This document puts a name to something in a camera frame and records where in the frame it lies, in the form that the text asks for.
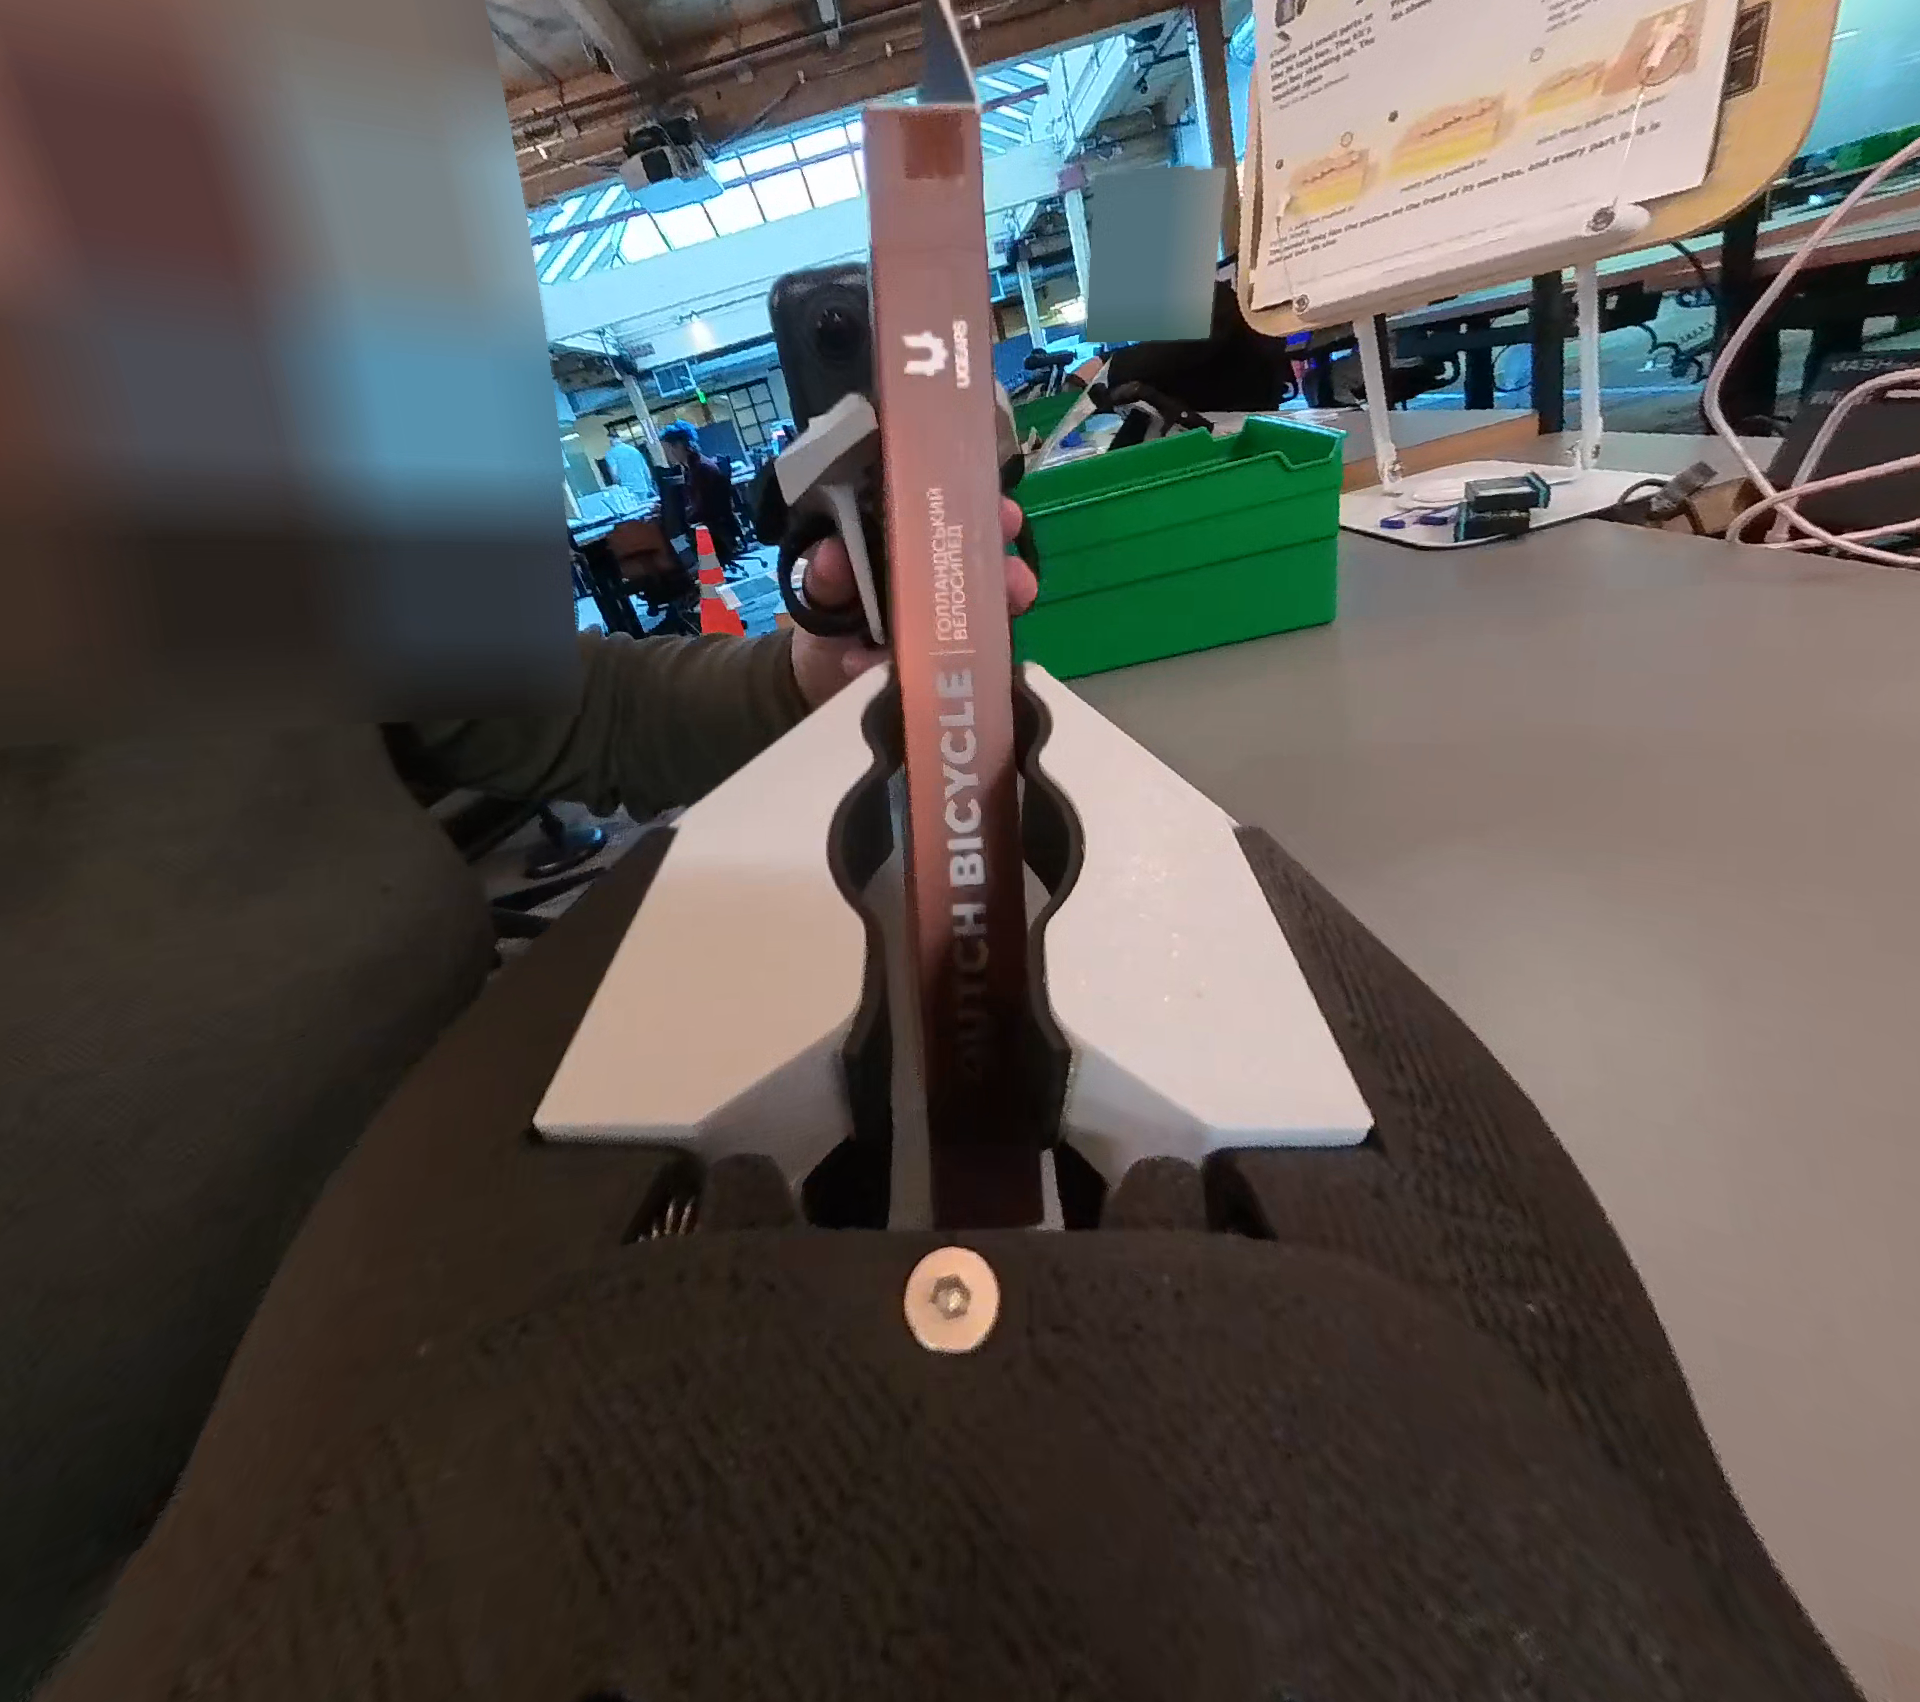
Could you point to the black office chair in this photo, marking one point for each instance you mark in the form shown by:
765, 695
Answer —
563, 851

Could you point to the orange traffic cone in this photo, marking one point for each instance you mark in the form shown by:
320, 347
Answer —
717, 600

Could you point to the green plastic bin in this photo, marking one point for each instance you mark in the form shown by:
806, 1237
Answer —
1184, 563

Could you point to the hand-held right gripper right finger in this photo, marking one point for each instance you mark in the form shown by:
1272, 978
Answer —
1201, 983

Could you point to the wooden board stand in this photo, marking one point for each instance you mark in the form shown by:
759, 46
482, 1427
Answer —
1801, 7

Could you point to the printed instruction sheet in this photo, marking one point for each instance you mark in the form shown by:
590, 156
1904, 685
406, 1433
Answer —
1501, 7

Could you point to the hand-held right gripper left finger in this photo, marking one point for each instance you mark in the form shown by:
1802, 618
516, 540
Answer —
704, 983

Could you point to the black case with label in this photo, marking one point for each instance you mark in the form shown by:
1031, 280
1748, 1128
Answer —
1860, 442

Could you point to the brown model kit box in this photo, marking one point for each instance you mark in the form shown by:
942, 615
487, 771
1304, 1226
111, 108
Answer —
961, 623

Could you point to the ceiling projector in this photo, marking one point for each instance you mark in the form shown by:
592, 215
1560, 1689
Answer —
660, 156

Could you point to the person's left hand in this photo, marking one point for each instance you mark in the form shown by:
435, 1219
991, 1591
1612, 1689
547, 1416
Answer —
833, 674

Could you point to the person's left forearm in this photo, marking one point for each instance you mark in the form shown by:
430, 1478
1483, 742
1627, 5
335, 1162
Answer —
644, 713

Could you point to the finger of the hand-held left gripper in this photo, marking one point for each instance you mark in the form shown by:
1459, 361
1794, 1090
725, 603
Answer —
833, 451

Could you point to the small black blue device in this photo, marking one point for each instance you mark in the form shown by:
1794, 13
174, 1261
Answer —
1501, 498

